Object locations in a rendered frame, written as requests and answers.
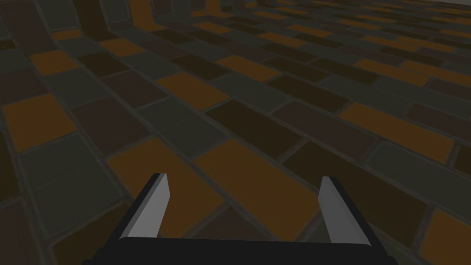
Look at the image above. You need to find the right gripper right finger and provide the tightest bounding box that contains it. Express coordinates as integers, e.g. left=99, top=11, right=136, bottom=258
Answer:
left=318, top=176, right=373, bottom=247

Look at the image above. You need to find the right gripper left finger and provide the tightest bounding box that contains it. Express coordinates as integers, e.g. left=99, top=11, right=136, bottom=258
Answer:
left=119, top=172, right=171, bottom=240

